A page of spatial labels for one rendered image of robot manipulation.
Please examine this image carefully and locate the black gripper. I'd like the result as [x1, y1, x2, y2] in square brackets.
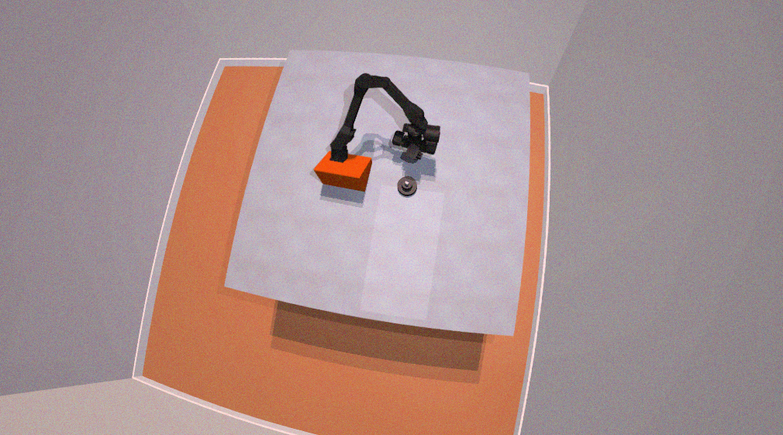
[392, 130, 437, 154]

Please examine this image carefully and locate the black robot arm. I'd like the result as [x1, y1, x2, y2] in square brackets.
[329, 73, 440, 163]

